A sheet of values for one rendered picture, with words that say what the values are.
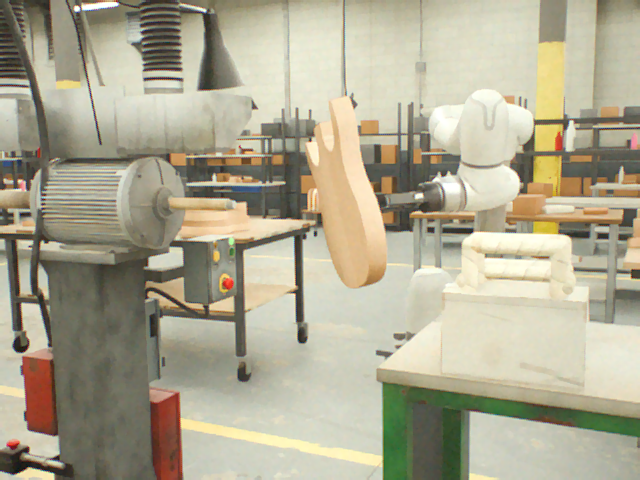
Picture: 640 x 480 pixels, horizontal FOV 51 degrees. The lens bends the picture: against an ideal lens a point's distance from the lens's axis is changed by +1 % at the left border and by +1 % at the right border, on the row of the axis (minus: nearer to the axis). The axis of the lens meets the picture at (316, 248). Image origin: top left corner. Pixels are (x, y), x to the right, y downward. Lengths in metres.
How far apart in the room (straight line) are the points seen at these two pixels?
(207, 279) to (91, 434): 0.56
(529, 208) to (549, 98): 3.42
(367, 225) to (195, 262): 0.82
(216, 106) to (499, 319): 0.80
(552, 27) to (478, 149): 6.92
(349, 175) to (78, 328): 0.97
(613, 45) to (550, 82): 4.27
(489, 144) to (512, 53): 11.17
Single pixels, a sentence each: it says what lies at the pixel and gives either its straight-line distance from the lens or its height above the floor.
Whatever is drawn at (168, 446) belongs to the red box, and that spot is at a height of 0.46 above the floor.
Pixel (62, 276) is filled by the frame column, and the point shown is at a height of 1.04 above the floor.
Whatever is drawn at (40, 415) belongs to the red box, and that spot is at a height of 0.61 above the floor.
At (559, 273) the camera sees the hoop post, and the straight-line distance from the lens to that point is 1.35.
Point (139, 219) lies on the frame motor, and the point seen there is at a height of 1.21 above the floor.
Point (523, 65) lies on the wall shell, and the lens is 12.73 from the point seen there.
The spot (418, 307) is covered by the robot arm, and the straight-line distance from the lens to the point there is 2.33.
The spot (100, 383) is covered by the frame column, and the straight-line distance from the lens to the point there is 2.06.
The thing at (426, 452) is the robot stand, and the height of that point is 0.36.
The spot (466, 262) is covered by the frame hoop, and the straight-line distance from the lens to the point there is 1.37.
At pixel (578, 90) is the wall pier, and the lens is 12.37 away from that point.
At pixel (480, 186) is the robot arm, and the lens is 1.67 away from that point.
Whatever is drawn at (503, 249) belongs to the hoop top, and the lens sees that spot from 1.35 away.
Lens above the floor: 1.38
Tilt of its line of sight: 8 degrees down
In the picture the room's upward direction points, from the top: 1 degrees counter-clockwise
